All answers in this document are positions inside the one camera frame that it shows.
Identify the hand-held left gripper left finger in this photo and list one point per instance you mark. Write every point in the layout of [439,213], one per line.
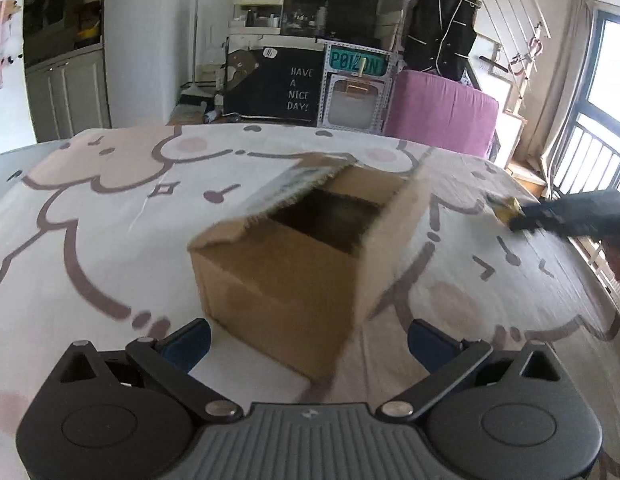
[187,344]

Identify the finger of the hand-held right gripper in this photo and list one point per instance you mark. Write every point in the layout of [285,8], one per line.
[564,215]

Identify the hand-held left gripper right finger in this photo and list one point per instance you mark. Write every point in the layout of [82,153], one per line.
[432,346]

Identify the small yellow packet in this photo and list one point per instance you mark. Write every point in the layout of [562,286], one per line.
[507,209]

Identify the cardboard box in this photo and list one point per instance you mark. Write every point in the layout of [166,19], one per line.
[280,280]

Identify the wooden platform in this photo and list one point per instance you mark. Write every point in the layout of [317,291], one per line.
[527,177]

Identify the black window railing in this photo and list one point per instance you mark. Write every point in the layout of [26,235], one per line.
[594,150]

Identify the beige curtain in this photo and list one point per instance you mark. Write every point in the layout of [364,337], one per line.
[569,80]

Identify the printed blanket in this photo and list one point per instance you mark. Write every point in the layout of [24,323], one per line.
[115,220]

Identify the pink covered furniture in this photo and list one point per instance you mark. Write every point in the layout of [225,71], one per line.
[439,110]

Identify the ceiling drying rack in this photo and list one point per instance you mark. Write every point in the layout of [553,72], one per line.
[499,5]

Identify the black jacket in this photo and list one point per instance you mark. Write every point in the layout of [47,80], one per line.
[439,30]

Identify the grey perforated cabinet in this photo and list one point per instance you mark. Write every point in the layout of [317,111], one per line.
[357,95]

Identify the black lettered board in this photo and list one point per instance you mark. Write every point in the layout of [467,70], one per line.
[275,85]

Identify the white cabinet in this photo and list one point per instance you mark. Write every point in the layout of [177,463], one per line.
[70,95]

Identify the shelf with kitchenware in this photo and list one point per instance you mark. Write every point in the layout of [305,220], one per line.
[310,5]

